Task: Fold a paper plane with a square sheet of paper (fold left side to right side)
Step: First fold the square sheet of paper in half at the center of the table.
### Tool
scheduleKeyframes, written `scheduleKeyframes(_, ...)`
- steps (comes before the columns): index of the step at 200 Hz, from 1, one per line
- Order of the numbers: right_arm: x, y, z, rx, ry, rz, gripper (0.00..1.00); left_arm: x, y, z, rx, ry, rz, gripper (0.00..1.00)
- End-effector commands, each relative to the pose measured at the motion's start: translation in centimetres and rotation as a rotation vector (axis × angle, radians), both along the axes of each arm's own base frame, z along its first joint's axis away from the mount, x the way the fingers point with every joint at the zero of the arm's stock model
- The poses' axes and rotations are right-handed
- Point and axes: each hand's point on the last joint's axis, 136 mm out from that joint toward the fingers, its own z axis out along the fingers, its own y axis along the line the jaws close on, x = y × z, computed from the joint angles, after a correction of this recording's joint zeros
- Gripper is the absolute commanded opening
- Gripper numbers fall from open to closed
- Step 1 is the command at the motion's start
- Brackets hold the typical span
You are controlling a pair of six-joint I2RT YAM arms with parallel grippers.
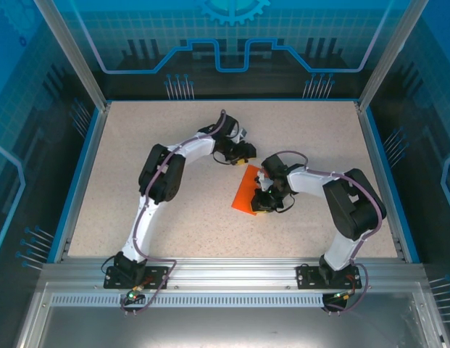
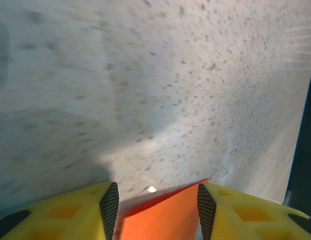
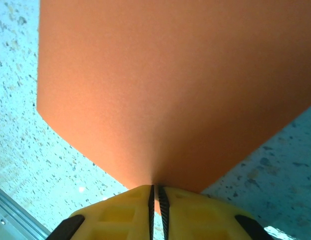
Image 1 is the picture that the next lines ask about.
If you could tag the orange paper sheet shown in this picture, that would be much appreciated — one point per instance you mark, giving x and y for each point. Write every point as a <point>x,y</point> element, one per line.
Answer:
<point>244,192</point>

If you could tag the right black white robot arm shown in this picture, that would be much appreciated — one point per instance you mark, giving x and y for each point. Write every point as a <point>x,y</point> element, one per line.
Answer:
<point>355,206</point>

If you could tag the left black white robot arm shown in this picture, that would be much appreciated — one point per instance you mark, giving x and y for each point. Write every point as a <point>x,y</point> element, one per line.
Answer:
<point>163,174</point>

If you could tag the steel sheet tray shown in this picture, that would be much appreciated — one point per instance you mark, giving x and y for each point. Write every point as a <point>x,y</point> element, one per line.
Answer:
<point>228,326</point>

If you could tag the aluminium mounting beam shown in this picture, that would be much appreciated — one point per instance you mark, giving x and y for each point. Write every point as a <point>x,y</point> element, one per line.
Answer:
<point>228,272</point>

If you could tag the blue table border trim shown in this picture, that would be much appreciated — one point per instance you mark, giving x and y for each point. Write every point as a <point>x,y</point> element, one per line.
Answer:
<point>385,163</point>

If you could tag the small connector with green light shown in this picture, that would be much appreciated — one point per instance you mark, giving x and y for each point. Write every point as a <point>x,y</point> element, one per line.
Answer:
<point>342,295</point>
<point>134,295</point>

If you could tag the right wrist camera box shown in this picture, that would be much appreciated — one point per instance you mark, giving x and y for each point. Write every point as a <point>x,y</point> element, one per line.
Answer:
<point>263,178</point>

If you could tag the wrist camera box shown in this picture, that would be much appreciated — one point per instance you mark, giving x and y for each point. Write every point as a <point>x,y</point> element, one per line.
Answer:
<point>242,134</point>
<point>263,178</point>

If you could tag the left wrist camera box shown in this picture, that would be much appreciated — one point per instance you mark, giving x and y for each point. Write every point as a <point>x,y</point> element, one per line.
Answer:
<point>242,134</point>

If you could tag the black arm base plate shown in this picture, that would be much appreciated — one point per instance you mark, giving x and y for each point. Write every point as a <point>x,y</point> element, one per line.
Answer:
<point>159,279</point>
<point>308,277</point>

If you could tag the aluminium side rail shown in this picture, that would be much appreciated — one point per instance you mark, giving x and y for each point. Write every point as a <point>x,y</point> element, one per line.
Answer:
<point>375,163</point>
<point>90,163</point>

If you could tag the aluminium corner post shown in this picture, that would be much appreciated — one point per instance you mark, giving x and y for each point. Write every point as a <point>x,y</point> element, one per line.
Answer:
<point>386,61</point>
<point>79,61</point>

